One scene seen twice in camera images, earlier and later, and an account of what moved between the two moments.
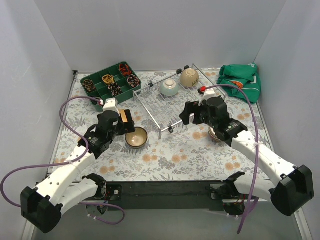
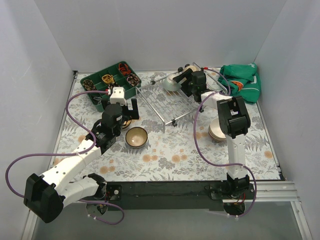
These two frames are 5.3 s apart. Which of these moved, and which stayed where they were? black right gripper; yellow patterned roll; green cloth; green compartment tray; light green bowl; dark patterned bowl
Moved: light green bowl; black right gripper
Stayed: green cloth; dark patterned bowl; green compartment tray; yellow patterned roll
